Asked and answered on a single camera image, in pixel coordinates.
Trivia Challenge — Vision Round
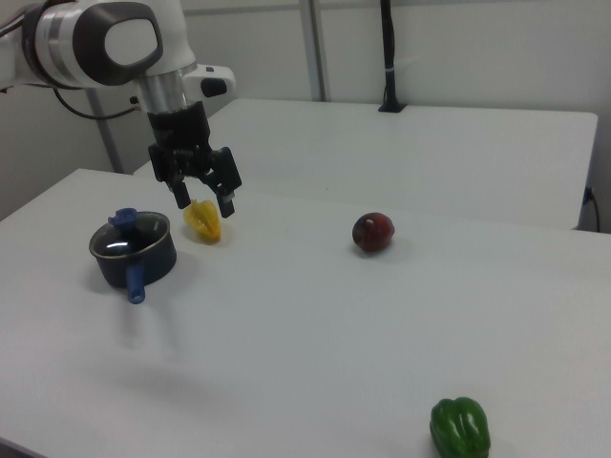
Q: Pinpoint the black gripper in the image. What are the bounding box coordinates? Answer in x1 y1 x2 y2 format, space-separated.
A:
145 100 243 219

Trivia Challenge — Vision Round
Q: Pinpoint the glass lid with blue knob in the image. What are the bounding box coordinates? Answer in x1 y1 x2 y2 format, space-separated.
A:
90 207 171 260

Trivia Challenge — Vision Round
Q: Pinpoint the yellow star fruit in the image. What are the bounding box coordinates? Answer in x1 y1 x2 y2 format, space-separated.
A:
182 198 224 245

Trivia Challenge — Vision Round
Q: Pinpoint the red apple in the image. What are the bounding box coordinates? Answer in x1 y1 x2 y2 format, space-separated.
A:
351 212 396 255

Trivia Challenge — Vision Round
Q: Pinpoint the black table clamp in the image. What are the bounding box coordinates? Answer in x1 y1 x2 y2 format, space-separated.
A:
377 0 409 115

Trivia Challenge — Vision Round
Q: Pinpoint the green bell pepper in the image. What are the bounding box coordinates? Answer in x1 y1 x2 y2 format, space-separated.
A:
429 396 493 458

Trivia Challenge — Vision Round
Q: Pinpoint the dark pot with blue handle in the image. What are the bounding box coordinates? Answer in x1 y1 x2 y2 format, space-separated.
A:
88 211 179 305

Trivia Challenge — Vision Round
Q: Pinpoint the grey metal frame post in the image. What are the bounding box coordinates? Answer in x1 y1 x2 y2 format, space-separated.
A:
84 89 128 174

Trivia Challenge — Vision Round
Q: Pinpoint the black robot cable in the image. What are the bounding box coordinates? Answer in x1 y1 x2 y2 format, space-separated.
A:
51 88 144 121

